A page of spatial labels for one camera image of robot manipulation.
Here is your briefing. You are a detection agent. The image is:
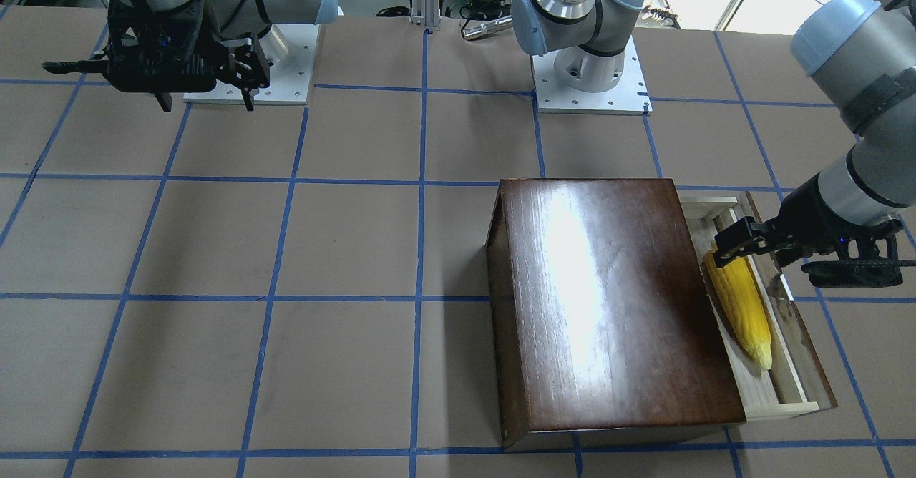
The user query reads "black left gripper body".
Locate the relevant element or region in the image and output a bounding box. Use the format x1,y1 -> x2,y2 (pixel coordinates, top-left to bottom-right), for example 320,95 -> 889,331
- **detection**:
769,174 -> 858,267

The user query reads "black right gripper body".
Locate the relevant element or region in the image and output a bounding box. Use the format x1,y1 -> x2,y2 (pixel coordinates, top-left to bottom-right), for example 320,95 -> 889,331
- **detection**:
106,0 -> 216,94

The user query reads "yellow plastic corn cob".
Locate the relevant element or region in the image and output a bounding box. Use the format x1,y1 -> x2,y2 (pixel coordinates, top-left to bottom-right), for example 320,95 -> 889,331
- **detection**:
703,246 -> 773,371

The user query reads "light wood drawer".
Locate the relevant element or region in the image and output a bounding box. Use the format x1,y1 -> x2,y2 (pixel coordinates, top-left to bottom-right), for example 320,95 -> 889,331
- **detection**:
678,191 -> 837,422

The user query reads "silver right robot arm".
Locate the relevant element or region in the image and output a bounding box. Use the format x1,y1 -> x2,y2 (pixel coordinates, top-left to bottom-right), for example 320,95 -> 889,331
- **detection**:
92,0 -> 340,112

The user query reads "dark brown wooden drawer box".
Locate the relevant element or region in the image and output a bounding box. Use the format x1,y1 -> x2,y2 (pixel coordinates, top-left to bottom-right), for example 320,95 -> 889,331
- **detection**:
485,178 -> 747,451

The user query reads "silver metal cylinder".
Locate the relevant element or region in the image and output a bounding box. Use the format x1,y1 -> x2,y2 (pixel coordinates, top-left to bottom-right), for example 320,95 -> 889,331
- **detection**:
461,15 -> 513,42

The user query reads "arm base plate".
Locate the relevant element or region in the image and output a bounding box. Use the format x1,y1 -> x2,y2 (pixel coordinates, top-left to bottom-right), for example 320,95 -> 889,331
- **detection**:
183,23 -> 320,106
531,37 -> 653,115

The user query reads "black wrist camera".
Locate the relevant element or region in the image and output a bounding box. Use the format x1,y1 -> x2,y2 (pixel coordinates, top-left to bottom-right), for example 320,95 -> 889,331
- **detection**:
801,217 -> 915,289
42,59 -> 109,76

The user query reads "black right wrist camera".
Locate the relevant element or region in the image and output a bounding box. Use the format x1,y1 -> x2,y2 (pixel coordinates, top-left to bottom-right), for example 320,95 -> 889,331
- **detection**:
42,59 -> 109,76

